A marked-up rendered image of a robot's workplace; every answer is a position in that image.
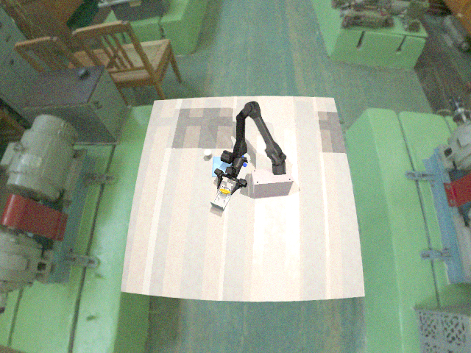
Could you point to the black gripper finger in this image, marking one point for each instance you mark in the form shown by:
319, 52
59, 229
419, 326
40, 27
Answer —
237, 186
219, 180

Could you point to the light blue square mat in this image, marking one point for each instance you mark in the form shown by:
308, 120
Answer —
217, 163

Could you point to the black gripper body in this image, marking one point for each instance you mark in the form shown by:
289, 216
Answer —
241, 181

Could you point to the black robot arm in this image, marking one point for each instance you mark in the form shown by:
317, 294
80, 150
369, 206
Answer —
273, 151

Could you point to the grey dish rack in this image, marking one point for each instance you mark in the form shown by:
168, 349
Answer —
221, 200

